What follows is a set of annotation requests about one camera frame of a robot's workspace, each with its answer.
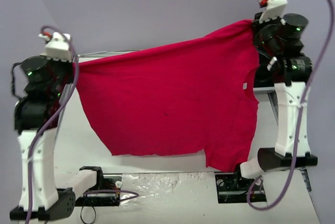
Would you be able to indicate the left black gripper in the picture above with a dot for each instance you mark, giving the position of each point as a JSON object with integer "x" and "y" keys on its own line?
{"x": 67, "y": 72}

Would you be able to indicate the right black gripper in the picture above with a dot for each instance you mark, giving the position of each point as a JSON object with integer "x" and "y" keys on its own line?
{"x": 258, "y": 31}

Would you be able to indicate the bright red t shirt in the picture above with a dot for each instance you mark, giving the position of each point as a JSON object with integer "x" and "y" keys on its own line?
{"x": 177, "y": 99}

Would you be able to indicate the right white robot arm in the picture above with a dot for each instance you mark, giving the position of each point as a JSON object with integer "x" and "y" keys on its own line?
{"x": 285, "y": 66}

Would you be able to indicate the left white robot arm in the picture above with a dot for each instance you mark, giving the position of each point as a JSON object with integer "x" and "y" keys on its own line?
{"x": 37, "y": 117}

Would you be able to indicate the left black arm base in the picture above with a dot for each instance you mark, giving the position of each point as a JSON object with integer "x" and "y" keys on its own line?
{"x": 110, "y": 182}

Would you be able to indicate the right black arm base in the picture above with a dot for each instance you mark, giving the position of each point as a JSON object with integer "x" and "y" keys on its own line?
{"x": 232, "y": 189}

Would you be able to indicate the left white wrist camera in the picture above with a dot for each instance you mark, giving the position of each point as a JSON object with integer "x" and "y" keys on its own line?
{"x": 56, "y": 47}

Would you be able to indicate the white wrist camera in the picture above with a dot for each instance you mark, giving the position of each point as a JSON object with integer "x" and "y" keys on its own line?
{"x": 56, "y": 47}
{"x": 273, "y": 9}

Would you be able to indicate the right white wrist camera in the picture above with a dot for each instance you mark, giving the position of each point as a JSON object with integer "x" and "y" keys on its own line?
{"x": 273, "y": 9}

